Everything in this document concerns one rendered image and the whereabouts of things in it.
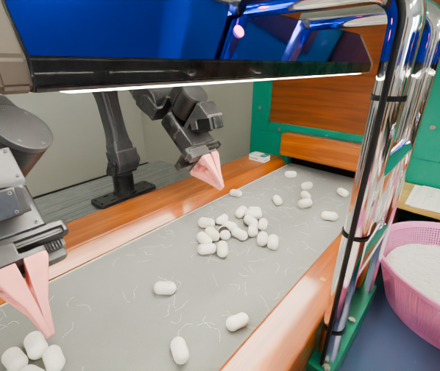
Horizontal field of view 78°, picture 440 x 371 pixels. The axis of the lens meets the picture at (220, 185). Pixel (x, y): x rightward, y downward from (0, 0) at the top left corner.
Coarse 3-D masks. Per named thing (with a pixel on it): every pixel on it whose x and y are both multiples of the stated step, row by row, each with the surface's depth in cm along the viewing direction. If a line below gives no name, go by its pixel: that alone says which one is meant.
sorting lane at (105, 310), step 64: (256, 192) 73; (320, 192) 73; (128, 256) 49; (192, 256) 49; (256, 256) 49; (0, 320) 37; (64, 320) 37; (128, 320) 37; (192, 320) 37; (256, 320) 37
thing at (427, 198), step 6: (414, 186) 67; (420, 186) 67; (426, 186) 67; (414, 192) 64; (420, 192) 64; (426, 192) 64; (432, 192) 64; (438, 192) 64; (408, 198) 61; (414, 198) 61; (420, 198) 61; (426, 198) 61; (432, 198) 61; (438, 198) 61; (408, 204) 59; (414, 204) 59; (420, 204) 59; (426, 204) 59; (432, 204) 59; (438, 204) 59; (432, 210) 56; (438, 210) 56
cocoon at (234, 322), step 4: (232, 316) 35; (236, 316) 35; (240, 316) 35; (244, 316) 35; (228, 320) 35; (232, 320) 35; (236, 320) 35; (240, 320) 35; (244, 320) 35; (248, 320) 35; (228, 324) 34; (232, 324) 34; (236, 324) 34; (240, 324) 35; (244, 324) 35; (228, 328) 35; (232, 328) 34; (236, 328) 34
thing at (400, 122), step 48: (240, 0) 27; (288, 0) 24; (336, 0) 22; (384, 0) 20; (384, 48) 21; (432, 48) 30; (384, 96) 21; (384, 144) 22; (384, 192) 37; (384, 240) 40; (336, 288) 29; (336, 336) 32
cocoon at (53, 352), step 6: (48, 348) 31; (54, 348) 31; (60, 348) 32; (48, 354) 30; (54, 354) 30; (60, 354) 31; (48, 360) 30; (54, 360) 30; (60, 360) 30; (48, 366) 29; (54, 366) 30; (60, 366) 30
